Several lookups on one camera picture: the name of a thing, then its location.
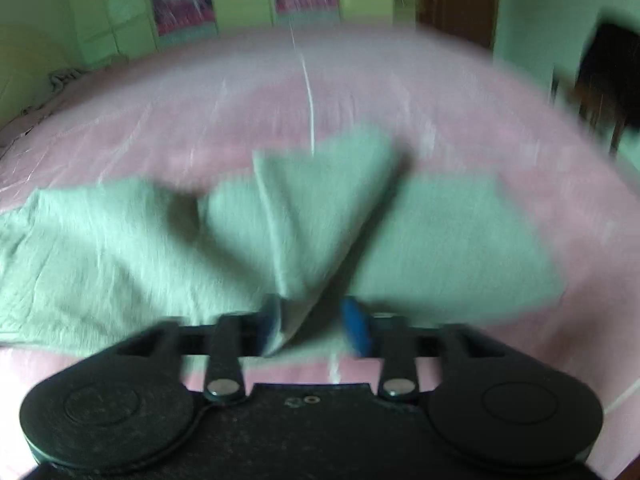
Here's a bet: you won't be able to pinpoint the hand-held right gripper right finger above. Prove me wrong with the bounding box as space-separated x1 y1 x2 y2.
340 296 506 402

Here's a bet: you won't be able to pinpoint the pink bed sheet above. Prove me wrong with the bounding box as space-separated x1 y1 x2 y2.
0 22 640 480

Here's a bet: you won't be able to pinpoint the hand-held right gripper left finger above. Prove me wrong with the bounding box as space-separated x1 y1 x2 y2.
116 294 286 403

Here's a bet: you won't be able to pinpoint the light green pants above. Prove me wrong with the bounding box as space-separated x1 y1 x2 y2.
0 122 568 361

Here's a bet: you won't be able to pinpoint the crumpled grey cloth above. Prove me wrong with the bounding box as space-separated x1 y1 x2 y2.
20 67 96 116

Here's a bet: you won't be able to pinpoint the dark furniture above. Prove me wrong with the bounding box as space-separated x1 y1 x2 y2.
552 21 640 153

